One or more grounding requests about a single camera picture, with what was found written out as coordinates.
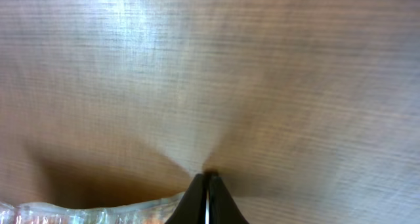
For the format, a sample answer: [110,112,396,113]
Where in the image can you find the dried mushroom snack bag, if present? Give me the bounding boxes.
[1,192,184,224]

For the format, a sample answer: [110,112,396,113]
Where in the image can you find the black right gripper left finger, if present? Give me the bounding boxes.
[165,174,207,224]

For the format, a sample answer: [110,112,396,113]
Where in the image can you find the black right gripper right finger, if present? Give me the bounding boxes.
[208,173,249,224]

